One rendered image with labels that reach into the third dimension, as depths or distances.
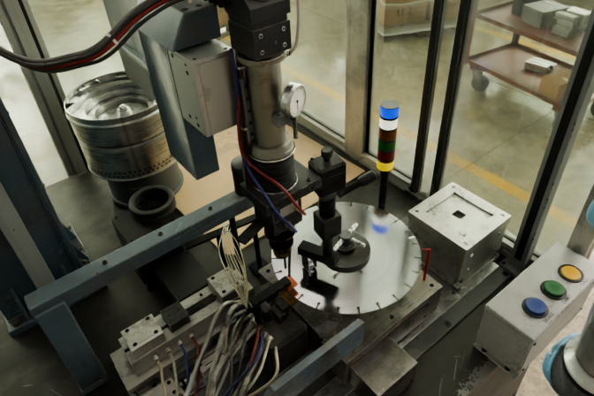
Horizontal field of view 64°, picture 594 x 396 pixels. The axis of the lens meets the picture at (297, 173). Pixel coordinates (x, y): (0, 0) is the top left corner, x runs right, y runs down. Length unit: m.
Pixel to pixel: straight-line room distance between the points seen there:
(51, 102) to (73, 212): 0.37
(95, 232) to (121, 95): 0.43
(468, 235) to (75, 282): 0.87
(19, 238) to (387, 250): 0.82
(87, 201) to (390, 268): 1.04
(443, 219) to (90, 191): 1.13
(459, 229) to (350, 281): 0.35
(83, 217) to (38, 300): 0.66
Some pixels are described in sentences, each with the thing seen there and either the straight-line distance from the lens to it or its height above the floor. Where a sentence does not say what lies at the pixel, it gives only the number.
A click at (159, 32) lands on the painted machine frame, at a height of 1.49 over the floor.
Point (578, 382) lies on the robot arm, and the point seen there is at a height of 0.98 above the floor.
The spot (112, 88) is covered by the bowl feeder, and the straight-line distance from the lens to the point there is 1.61.
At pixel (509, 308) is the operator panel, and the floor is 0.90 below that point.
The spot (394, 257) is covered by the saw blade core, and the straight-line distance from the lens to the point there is 1.08.
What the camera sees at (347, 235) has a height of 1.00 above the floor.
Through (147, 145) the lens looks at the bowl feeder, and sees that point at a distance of 1.41.
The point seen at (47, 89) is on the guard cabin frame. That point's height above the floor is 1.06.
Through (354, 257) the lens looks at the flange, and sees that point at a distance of 1.05.
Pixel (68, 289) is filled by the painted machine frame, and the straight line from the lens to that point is 1.02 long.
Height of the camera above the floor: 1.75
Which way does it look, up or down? 38 degrees down
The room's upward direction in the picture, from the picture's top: 4 degrees counter-clockwise
